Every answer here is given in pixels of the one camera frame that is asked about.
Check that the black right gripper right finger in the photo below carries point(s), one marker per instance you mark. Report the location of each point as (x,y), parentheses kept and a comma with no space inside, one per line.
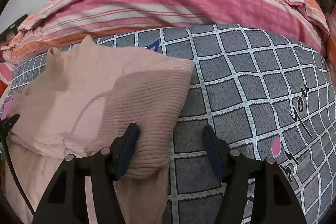
(274,200)

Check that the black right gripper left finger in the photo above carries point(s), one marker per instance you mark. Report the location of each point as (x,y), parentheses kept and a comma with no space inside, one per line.
(64,200)

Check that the pink knitted sweater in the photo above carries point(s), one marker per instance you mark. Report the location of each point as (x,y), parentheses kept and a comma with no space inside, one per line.
(83,100)

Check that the grey checked bed sheet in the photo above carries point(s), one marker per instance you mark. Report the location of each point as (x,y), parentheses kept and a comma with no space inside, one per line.
(264,94)

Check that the pink orange striped blanket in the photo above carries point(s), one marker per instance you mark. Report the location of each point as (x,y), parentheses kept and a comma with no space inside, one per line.
(63,22)

